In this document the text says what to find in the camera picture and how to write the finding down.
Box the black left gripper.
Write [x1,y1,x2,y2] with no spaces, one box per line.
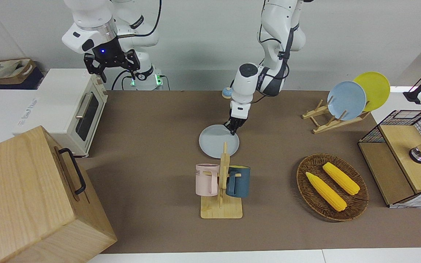
[225,117,250,136]

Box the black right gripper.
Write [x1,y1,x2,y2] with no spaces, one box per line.
[84,35,141,83]

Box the gray round plate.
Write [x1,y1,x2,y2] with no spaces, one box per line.
[199,125,240,159]

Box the wooden plate rack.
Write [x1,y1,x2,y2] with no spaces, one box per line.
[302,99,371,134]

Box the light blue plate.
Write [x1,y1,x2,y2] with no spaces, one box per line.
[327,81,367,121]

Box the yellow plate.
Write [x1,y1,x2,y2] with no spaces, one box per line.
[353,72,391,112]

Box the dark blue mug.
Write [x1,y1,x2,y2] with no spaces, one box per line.
[226,165,251,198]

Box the pink mug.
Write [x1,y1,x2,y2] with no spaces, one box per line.
[195,164,220,196]

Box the white toaster oven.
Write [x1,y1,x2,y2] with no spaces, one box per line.
[13,68,109,158]

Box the wooden mug stand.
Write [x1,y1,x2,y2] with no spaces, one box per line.
[200,142,243,219]

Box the brown table mat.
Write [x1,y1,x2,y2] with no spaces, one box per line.
[77,90,421,254]

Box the open cardboard box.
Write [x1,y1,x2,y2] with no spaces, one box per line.
[0,58,38,87]

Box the pointed yellow corn cob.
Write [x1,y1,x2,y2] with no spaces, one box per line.
[306,172,347,212]

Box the blunt yellow corn cob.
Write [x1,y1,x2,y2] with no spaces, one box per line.
[323,162,360,196]

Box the brown wicker basket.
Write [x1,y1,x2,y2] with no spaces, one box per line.
[296,153,369,222]

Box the wooden lid board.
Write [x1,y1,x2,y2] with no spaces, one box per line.
[379,125,421,194]

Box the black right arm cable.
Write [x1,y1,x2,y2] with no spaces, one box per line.
[117,0,162,38]

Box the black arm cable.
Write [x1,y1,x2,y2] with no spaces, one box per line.
[260,0,296,97]
[117,0,162,38]

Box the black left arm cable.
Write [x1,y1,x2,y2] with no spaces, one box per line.
[260,0,296,97]

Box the wire grid storage box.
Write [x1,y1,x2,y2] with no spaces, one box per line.
[358,110,421,209]

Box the wooden box with black handle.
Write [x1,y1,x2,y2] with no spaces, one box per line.
[0,126,118,263]

